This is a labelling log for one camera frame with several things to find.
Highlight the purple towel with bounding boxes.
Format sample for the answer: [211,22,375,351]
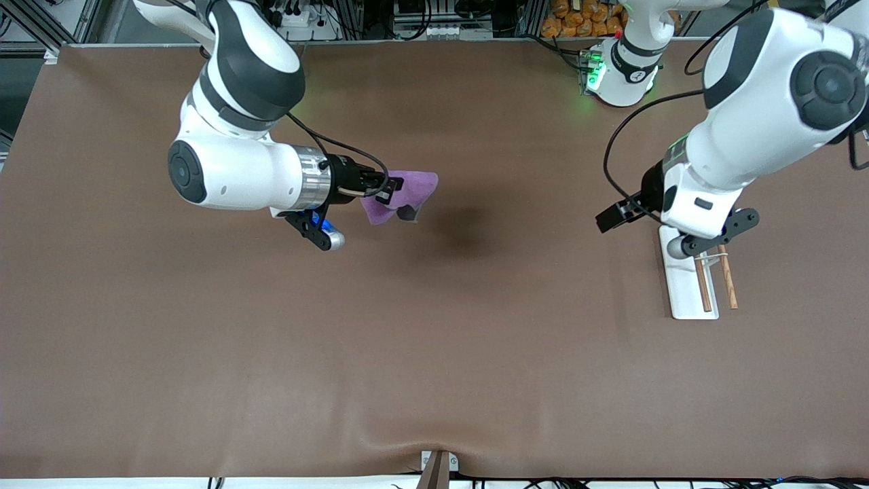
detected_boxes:
[360,170,440,227]

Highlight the white rack with wooden rods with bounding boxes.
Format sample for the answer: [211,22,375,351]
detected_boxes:
[659,224,739,321]

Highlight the brown table mat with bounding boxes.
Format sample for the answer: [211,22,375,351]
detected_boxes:
[0,41,869,479]

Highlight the orange packaged goods pile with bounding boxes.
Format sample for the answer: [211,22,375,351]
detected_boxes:
[540,0,625,39]

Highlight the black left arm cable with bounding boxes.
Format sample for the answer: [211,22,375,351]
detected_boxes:
[603,0,775,222]

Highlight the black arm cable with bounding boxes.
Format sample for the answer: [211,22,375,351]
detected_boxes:
[603,0,775,222]
[285,111,392,199]

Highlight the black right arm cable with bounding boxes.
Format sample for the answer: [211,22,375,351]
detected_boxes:
[285,111,392,199]

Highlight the brown camera mount with bracket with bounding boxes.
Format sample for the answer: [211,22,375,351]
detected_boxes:
[415,450,460,489]

